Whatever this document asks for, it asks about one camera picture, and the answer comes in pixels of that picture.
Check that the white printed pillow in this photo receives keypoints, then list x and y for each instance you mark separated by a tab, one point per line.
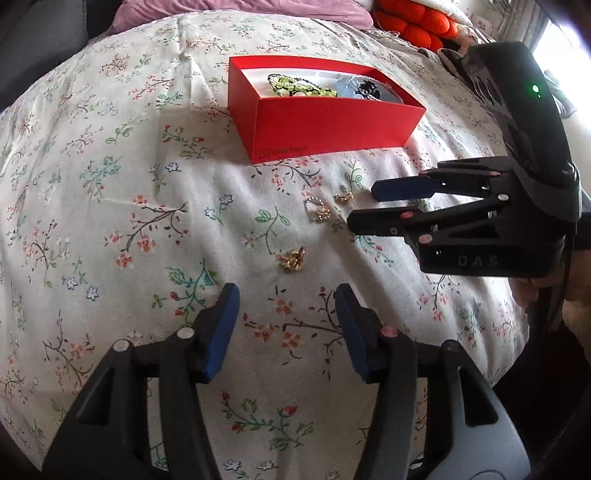
459	11

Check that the purple pillow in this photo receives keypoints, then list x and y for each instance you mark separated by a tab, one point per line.
231	14

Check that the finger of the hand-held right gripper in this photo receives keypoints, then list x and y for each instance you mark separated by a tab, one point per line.
400	189
383	221

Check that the small gold earring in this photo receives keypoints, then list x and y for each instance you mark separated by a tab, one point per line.
344	197

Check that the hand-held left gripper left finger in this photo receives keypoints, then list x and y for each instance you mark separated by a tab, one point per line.
222	333

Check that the floral bedsheet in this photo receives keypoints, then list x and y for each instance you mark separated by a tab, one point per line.
138	184

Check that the gold flower earring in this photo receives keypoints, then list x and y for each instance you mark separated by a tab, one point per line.
292	260

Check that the grey sofa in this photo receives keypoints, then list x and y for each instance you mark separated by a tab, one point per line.
51	41

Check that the orange cushion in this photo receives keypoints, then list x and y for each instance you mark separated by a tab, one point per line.
415	21

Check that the red cardboard box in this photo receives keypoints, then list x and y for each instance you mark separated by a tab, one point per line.
332	131

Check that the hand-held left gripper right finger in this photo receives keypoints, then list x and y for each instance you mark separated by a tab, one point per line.
354	333

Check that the person's right hand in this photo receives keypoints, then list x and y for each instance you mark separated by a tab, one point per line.
525	291

